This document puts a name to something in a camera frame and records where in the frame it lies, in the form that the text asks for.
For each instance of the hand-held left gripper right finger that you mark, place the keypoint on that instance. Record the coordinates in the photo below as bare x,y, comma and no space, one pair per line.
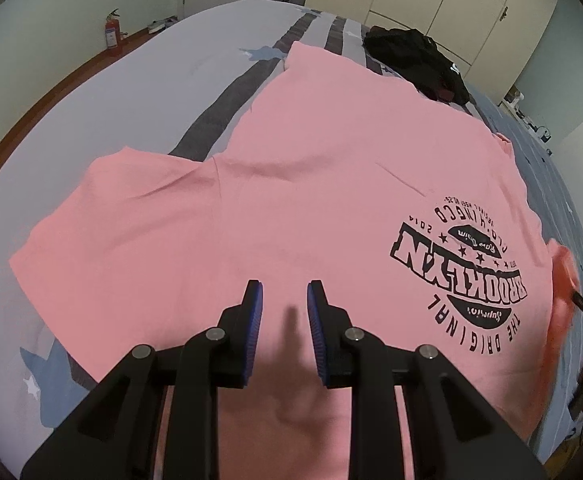
317,332

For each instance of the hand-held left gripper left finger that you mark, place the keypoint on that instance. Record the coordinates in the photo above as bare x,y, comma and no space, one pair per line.
252,330

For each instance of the pink printed t-shirt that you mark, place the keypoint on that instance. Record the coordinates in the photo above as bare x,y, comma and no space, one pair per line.
321,185

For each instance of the pile of black clothes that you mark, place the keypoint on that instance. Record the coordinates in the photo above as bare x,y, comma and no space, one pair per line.
411,57

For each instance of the small bedside clutter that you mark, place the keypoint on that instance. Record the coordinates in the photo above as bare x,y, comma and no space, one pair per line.
526,115

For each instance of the striped bed sheet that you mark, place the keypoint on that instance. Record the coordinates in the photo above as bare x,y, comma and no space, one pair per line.
121,90

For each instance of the white floor item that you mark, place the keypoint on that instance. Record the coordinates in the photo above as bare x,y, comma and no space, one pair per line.
162,24

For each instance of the red fire extinguisher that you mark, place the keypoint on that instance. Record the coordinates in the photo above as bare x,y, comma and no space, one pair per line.
111,32

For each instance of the cream wardrobe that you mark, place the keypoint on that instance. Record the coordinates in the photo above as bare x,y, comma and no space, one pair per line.
446,0

